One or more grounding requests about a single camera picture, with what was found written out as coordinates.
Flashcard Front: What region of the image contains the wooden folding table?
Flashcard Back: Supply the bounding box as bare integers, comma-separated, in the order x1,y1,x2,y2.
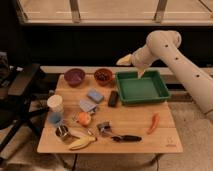
37,74,183,154

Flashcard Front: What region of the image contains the blue plastic cup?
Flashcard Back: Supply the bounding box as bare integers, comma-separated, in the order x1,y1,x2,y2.
47,112,63,127

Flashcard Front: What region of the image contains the black handled can opener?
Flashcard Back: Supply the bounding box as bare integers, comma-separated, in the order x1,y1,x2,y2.
96,121,142,142

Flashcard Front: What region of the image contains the yellow banana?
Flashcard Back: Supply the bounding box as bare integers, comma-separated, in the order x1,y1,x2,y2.
68,136,97,150

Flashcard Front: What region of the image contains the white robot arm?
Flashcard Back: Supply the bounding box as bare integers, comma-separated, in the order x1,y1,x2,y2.
117,30,213,115

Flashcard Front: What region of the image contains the white paper cup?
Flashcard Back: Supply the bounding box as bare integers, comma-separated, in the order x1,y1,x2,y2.
47,95,63,112

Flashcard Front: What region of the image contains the orange fruit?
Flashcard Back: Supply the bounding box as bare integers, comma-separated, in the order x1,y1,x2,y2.
77,112,91,126

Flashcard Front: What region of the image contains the black office chair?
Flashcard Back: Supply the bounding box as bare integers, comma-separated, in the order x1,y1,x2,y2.
0,51,56,164

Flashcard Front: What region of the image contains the light blue folded cloth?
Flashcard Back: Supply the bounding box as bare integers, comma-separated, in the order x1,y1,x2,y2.
79,100,97,113

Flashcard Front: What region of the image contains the black rectangular block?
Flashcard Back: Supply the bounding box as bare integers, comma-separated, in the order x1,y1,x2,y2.
108,91,119,107

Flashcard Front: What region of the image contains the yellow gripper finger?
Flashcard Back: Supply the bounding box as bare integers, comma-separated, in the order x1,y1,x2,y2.
138,69,146,79
116,54,131,66

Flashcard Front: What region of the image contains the purple bowl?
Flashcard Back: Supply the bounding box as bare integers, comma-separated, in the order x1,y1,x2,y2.
64,68,85,87

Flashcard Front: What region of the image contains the brown bowl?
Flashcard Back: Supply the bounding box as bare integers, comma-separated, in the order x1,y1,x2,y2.
94,68,113,86

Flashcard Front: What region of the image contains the metal measuring cup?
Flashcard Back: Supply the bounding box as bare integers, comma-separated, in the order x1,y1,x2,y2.
55,125,75,143

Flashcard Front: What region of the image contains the green plastic tray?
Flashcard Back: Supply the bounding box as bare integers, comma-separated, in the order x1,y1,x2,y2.
115,70,170,105

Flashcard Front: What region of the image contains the orange carrot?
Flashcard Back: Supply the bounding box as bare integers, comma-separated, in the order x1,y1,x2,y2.
147,113,160,134

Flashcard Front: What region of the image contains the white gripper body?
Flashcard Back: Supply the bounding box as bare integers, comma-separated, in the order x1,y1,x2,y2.
131,45,155,69

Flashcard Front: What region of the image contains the blue sponge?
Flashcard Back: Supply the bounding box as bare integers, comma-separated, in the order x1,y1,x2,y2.
87,90,104,103

